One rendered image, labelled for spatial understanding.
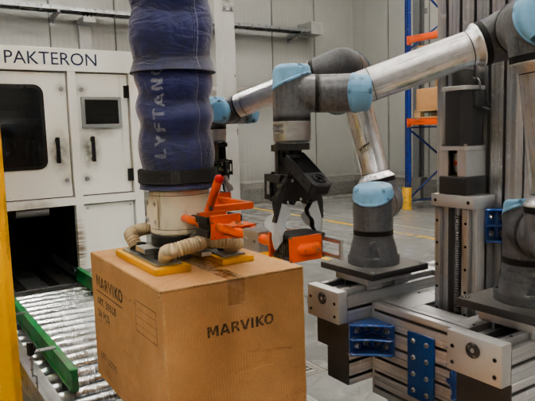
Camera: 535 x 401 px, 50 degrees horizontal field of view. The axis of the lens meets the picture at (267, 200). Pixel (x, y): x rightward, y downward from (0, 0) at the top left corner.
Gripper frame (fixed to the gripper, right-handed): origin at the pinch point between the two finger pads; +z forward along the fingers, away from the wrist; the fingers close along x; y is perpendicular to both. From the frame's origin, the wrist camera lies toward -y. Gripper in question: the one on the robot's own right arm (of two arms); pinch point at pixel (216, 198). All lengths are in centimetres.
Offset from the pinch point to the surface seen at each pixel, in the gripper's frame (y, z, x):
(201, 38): 39, -49, -21
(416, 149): -656, 34, 767
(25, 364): -40, 61, -62
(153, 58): 36, -44, -34
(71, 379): -15, 60, -51
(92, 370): -34, 66, -39
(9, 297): -17, 28, -68
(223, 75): -231, -65, 123
